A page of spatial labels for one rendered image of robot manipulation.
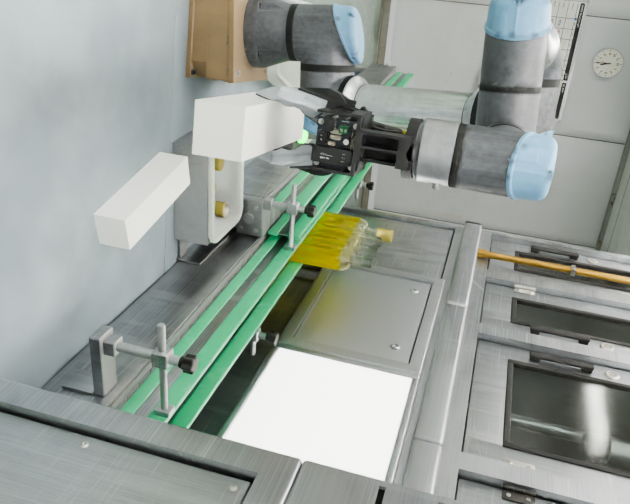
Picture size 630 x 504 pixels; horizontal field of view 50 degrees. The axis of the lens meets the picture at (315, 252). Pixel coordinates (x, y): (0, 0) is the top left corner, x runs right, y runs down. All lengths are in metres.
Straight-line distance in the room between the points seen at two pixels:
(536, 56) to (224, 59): 0.72
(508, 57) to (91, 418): 0.65
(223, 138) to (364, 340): 0.94
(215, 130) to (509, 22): 0.37
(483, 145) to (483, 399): 0.90
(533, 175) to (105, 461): 0.57
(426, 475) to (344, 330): 0.48
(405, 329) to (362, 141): 0.96
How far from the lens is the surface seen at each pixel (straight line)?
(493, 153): 0.77
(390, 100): 1.36
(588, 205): 7.91
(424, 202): 7.95
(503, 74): 0.86
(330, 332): 1.63
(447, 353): 1.63
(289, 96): 0.83
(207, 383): 1.31
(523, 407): 1.60
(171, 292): 1.41
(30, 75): 1.04
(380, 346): 1.61
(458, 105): 1.30
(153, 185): 1.26
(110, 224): 1.20
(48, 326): 1.17
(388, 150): 0.77
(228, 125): 0.76
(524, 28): 0.86
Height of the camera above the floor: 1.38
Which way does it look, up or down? 13 degrees down
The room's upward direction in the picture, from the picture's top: 101 degrees clockwise
